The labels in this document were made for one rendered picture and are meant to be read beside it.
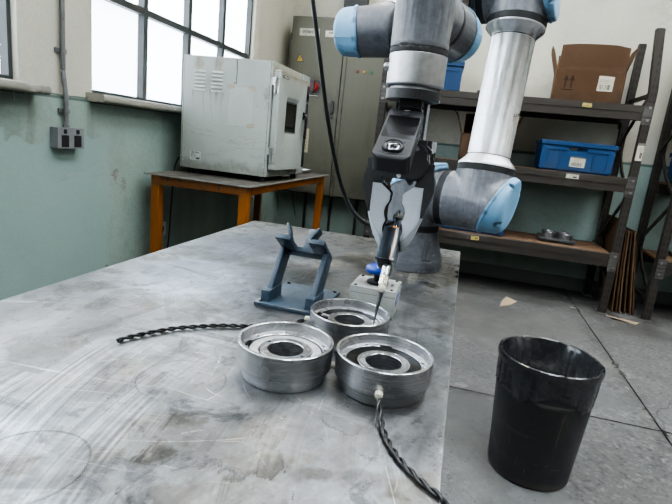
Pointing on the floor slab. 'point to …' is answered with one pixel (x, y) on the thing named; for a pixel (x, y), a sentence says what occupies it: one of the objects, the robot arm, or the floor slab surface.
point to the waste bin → (541, 409)
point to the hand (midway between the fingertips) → (391, 241)
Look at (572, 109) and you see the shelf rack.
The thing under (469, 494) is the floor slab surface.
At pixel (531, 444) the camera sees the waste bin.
